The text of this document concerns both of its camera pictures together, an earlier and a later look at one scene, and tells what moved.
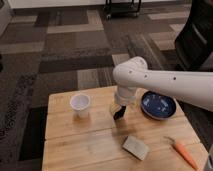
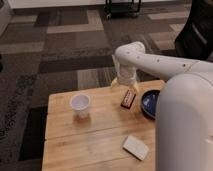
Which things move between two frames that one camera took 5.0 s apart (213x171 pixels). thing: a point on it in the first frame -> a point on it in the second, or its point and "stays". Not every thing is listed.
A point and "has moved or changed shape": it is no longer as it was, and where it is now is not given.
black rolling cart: (126, 9) stays
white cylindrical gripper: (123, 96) -> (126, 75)
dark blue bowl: (157, 106) stays
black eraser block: (118, 115) has moved or changed shape
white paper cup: (80, 103) stays
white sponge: (135, 147) stays
